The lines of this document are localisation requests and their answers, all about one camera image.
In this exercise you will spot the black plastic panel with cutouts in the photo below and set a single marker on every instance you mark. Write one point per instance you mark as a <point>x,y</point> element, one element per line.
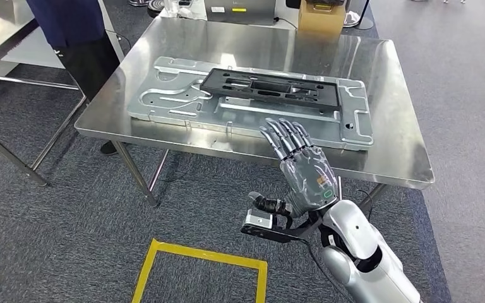
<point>225,83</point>

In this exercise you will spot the stainless steel workbench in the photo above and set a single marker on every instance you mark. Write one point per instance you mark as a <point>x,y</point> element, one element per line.
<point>393,138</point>

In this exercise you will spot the stamped sheet metal plate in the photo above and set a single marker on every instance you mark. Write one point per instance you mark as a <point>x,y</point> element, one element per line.
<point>163,104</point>

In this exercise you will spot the yellow floor tape outline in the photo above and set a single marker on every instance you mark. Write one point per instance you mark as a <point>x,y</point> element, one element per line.
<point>200,253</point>

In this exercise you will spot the white table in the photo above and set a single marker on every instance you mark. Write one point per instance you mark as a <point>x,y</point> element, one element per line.
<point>286,23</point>

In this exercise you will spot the grey metal case with labels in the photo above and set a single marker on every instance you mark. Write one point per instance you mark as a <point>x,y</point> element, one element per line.
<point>242,12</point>

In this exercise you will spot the brown cardboard box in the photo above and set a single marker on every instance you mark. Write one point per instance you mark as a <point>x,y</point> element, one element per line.
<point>322,21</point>

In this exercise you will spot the black round device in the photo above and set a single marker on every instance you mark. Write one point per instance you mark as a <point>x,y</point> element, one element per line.
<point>155,7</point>

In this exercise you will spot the person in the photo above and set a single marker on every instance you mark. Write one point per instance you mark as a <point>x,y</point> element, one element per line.
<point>71,25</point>

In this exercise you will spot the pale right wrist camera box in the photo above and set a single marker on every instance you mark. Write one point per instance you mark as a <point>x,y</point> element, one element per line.
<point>258,218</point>

